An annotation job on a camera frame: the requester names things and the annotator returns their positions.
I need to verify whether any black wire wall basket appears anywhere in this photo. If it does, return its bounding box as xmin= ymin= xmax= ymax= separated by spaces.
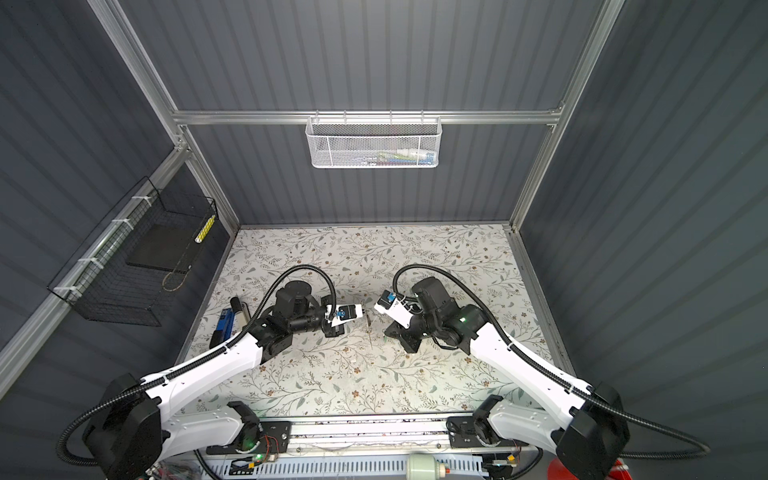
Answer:
xmin=48 ymin=181 xmax=218 ymax=327

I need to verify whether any yellow marker in basket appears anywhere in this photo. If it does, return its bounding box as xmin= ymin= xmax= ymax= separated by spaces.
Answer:
xmin=194 ymin=214 xmax=217 ymax=244

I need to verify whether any white cylinder canister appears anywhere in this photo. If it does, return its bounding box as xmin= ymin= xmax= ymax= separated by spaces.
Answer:
xmin=405 ymin=453 xmax=450 ymax=480

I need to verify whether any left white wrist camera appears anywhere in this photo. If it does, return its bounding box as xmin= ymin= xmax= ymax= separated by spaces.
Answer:
xmin=326 ymin=304 xmax=365 ymax=327

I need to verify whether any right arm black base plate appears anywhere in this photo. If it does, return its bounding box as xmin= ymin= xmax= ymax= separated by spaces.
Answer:
xmin=445 ymin=415 xmax=527 ymax=450

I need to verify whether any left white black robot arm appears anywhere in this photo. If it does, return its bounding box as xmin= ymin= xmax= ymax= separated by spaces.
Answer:
xmin=55 ymin=265 xmax=364 ymax=479

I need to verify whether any white mesh wall basket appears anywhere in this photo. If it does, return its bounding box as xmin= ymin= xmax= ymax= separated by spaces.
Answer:
xmin=305 ymin=115 xmax=443 ymax=169

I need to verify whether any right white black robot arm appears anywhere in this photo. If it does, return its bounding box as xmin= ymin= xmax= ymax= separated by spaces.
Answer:
xmin=375 ymin=266 xmax=711 ymax=479

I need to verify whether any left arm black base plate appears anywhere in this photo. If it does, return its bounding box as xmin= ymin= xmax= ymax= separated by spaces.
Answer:
xmin=205 ymin=421 xmax=292 ymax=457

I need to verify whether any metal perforated ring disc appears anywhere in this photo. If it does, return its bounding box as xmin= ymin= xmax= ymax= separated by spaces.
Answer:
xmin=364 ymin=312 xmax=374 ymax=348

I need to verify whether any blue black tool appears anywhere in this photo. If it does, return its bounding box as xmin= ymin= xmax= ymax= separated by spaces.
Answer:
xmin=209 ymin=296 xmax=250 ymax=348

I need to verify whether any white slotted cable duct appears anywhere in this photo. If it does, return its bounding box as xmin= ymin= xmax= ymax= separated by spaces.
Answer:
xmin=207 ymin=454 xmax=490 ymax=479

